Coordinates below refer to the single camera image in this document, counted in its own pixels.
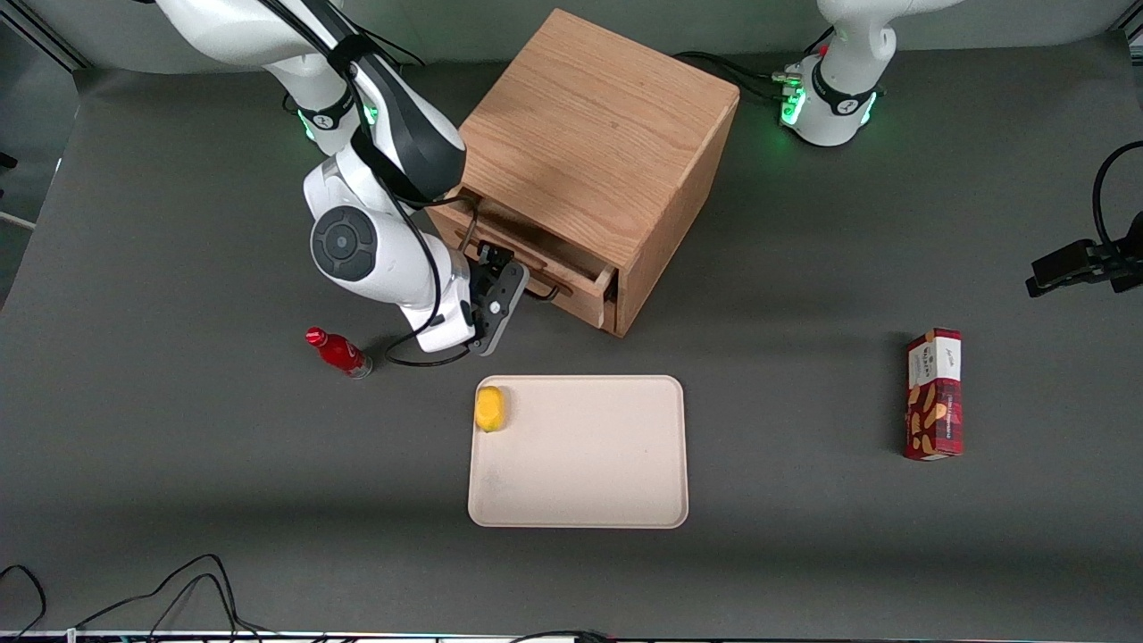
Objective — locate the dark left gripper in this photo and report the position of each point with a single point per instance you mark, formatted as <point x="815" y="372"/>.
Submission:
<point x="1135" y="237"/>

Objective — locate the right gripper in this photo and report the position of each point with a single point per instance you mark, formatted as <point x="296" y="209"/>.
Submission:
<point x="483" y="271"/>

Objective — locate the wooden drawer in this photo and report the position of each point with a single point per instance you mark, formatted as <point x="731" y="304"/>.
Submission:
<point x="571" y="281"/>

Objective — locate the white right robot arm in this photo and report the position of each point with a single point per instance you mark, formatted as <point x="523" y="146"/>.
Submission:
<point x="357" y="241"/>

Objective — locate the wooden drawer cabinet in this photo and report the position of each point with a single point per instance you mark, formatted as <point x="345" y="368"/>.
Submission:
<point x="589" y="134"/>

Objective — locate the yellow lemon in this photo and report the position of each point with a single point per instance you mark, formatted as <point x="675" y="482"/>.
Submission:
<point x="489" y="409"/>

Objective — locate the red bottle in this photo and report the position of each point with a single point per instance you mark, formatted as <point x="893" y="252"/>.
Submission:
<point x="339" y="353"/>

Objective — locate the red plaid shortbread cookie box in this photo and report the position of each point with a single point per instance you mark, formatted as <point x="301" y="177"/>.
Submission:
<point x="933" y="402"/>

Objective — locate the beige plastic tray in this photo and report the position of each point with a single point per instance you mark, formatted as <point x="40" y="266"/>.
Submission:
<point x="589" y="455"/>

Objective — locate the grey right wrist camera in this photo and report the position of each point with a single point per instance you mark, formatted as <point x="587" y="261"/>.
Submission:
<point x="500" y="308"/>

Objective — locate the aluminium frame rail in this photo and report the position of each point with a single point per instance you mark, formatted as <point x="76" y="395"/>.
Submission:
<point x="40" y="31"/>

